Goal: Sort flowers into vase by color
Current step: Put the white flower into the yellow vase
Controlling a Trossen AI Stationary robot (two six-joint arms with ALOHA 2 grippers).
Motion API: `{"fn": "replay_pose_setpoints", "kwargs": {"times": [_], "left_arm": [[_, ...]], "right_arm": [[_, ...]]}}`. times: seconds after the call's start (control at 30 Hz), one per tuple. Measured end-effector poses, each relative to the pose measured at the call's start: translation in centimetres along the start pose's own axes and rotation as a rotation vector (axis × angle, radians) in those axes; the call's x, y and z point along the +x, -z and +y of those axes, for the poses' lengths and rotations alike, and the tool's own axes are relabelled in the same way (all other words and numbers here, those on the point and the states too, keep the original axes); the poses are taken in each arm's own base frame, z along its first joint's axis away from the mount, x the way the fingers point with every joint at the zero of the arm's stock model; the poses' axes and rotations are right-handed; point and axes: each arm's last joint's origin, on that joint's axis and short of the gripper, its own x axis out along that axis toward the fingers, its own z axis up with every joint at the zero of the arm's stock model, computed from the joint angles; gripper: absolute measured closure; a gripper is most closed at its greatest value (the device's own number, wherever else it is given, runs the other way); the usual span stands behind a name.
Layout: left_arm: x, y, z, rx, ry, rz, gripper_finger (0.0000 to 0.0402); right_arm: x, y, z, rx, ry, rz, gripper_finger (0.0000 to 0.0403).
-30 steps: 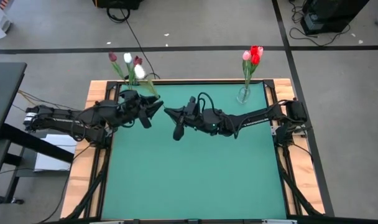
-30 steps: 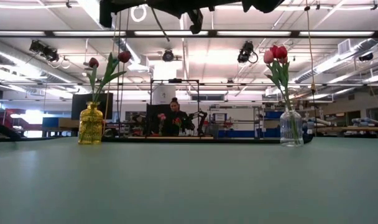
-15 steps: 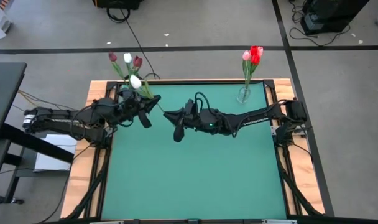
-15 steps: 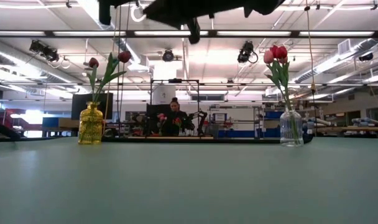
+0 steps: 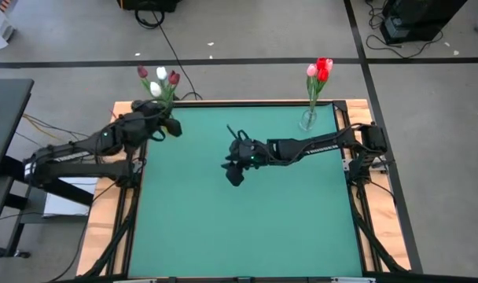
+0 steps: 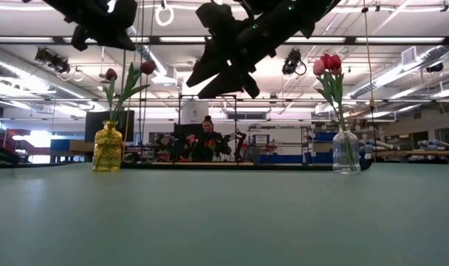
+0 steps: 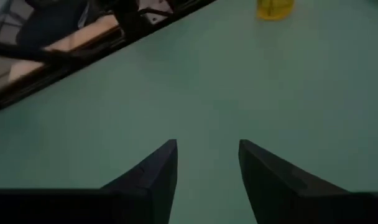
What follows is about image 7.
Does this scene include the wooden table board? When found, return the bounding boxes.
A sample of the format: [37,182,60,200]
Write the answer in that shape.
[7,14,121,83]

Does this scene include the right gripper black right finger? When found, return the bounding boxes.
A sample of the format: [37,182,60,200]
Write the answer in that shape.
[238,139,378,224]

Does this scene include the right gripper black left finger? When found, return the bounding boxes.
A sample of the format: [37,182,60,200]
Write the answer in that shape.
[0,139,178,224]

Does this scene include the yellow glass vase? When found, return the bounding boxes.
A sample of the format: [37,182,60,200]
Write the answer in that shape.
[256,0,295,22]

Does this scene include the black table edge rail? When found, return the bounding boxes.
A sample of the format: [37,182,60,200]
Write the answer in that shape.
[0,0,218,114]

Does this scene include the black frame post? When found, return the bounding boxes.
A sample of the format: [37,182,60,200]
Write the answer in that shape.
[113,0,146,41]

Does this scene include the dark office chair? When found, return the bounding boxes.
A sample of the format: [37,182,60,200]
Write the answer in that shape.
[16,0,90,47]

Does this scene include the black diagonal frame brace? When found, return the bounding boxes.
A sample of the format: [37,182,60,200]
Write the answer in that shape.
[0,42,81,65]

